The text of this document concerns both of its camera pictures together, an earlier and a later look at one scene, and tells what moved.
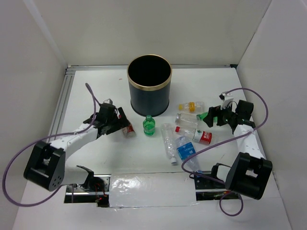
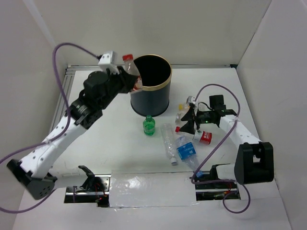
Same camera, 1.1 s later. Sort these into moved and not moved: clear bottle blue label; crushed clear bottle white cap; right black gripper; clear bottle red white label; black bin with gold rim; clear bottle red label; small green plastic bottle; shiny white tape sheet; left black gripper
Moved: left black gripper; right black gripper; clear bottle red white label
Not moved: crushed clear bottle white cap; shiny white tape sheet; clear bottle blue label; clear bottle red label; small green plastic bottle; black bin with gold rim
